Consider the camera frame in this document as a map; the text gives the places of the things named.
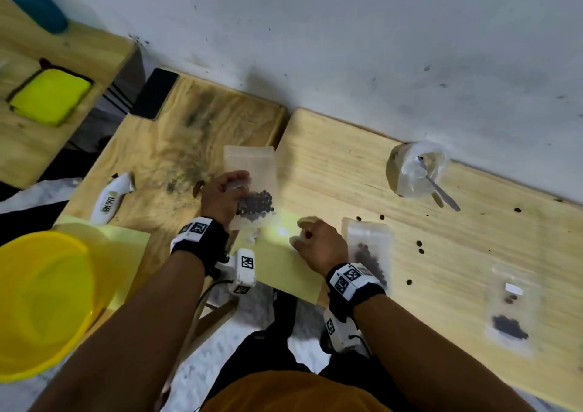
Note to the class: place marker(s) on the small clear plastic bag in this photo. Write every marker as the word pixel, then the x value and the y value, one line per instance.
pixel 514 348
pixel 255 161
pixel 369 231

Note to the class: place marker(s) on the person's right forearm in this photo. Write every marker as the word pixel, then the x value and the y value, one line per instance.
pixel 423 357

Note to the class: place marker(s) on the metal spoon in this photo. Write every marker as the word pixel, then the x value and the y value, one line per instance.
pixel 442 193

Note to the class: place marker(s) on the dark grey furniture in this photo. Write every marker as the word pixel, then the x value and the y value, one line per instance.
pixel 116 79

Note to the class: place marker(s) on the black left wristband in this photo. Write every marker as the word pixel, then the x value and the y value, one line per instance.
pixel 202 243

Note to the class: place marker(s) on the blue cylindrical bottle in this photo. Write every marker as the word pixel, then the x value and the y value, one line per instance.
pixel 36 4

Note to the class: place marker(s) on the yellow paper sheet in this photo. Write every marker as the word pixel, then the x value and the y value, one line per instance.
pixel 127 252

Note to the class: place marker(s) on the person's orange shirt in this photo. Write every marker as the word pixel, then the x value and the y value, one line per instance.
pixel 291 393

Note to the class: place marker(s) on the black right wristband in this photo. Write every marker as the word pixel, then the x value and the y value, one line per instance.
pixel 353 293

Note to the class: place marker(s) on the yellow label backing sheet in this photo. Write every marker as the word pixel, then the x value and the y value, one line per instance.
pixel 282 270

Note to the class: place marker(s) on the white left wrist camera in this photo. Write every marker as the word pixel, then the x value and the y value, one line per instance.
pixel 243 272

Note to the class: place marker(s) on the person's left hand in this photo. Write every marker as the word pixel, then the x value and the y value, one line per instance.
pixel 221 202

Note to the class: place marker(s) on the person's left forearm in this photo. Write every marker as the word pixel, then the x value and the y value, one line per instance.
pixel 136 334

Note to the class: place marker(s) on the black flat phone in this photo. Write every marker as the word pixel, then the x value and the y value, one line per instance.
pixel 155 92

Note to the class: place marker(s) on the person's legs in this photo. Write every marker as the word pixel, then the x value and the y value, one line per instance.
pixel 259 352

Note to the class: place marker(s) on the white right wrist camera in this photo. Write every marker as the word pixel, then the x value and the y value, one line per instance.
pixel 339 332

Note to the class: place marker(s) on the black wristband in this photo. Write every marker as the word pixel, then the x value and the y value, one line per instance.
pixel 202 243
pixel 353 293

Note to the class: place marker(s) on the person's right hand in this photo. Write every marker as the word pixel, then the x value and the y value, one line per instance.
pixel 323 247

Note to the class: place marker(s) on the yellow green cloth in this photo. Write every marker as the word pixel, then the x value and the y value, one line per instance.
pixel 50 97

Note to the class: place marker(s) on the yellow plastic bucket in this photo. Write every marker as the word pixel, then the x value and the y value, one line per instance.
pixel 41 302

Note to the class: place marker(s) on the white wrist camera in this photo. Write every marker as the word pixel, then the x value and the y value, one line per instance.
pixel 243 272
pixel 339 332

